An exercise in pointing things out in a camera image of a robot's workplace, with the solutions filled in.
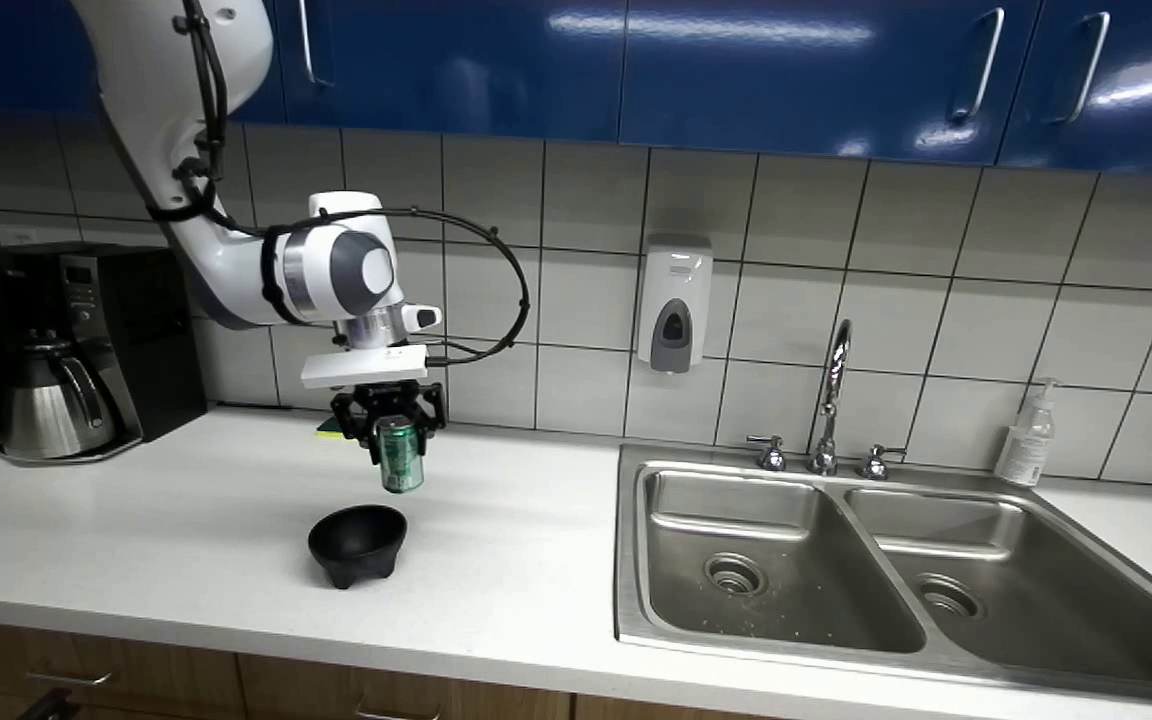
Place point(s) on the black bowl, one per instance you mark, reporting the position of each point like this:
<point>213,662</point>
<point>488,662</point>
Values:
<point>359,542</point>

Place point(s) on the black coffee maker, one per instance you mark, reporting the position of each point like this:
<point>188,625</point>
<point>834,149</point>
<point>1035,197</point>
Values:
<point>120,332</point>

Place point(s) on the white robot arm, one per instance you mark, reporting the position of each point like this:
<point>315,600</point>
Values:
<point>241,260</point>

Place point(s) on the chrome gooseneck faucet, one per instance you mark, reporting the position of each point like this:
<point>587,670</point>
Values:
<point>834,400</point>

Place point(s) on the stainless steel double sink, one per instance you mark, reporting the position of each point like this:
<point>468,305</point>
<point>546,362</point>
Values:
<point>790,574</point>

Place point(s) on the green soda can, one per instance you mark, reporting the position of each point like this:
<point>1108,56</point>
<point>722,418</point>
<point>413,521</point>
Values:
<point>401,459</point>

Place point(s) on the steel coffee carafe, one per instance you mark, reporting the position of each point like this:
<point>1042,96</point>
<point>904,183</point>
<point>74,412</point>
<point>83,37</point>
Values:
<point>52,400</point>

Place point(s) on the blue cabinet door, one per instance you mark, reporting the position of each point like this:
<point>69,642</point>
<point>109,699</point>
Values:
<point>468,64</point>
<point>818,80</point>
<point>1151,95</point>

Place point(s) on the clear soap bottle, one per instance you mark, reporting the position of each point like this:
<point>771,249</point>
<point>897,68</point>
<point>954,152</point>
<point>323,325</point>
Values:
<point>1026,442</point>

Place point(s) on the white wall soap dispenser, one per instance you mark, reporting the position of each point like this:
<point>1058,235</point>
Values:
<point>675,305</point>

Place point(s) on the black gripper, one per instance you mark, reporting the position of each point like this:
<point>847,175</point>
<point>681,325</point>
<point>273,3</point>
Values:
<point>391,400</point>

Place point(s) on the wooden base cabinet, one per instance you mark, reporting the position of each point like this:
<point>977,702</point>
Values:
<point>139,673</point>

